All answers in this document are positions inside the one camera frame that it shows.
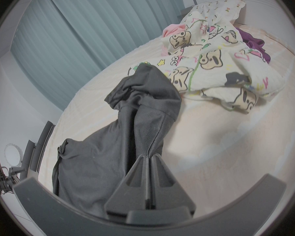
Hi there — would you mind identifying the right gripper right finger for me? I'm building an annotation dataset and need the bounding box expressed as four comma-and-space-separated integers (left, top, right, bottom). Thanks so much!
150, 154, 196, 216

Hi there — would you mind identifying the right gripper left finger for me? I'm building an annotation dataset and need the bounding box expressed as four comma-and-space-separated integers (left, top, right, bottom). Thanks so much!
104, 155, 149, 217

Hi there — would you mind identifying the black T-shirt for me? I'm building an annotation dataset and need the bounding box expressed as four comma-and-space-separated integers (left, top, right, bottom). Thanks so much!
52, 64, 182, 218

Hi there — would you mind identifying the bed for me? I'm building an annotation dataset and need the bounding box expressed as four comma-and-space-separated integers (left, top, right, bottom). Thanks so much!
38, 0, 295, 221

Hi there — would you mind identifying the white printed pyjama top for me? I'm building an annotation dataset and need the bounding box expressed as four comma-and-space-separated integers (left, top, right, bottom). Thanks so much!
127, 16, 285, 114

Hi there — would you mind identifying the blue-green curtain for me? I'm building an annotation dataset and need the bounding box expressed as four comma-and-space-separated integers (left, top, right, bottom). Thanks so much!
10, 0, 105, 111
43, 0, 186, 71

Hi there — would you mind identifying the pink garment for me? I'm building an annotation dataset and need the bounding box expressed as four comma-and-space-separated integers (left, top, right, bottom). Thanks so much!
161, 24, 187, 56

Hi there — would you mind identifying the purple garment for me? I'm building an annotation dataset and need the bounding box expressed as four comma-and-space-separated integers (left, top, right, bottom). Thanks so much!
235, 27, 272, 63

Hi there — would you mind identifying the grey bedside table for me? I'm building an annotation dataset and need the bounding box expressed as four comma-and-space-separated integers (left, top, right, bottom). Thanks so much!
177, 6, 195, 21

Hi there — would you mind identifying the white printed pillow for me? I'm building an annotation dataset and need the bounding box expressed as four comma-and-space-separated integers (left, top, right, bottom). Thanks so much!
181, 0, 246, 34

